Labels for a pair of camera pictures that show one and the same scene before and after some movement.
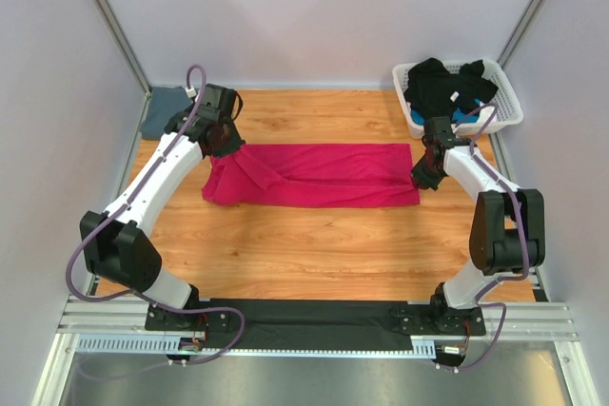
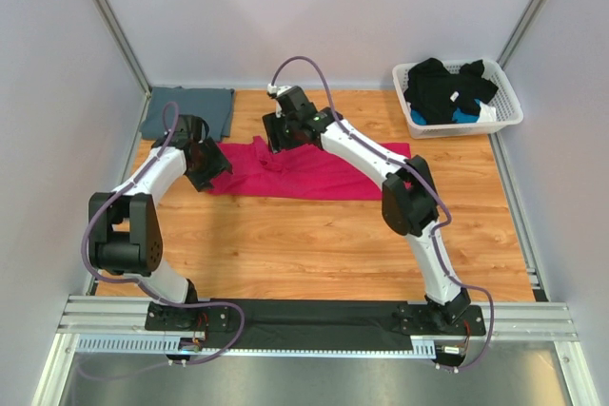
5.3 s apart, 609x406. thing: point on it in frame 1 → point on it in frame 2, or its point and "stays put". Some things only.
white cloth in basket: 485,112 stays put
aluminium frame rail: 546,320 stays put
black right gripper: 422,182 → 278,141
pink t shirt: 313,175 stays put
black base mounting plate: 261,324 stays put
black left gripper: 233,145 → 218,164
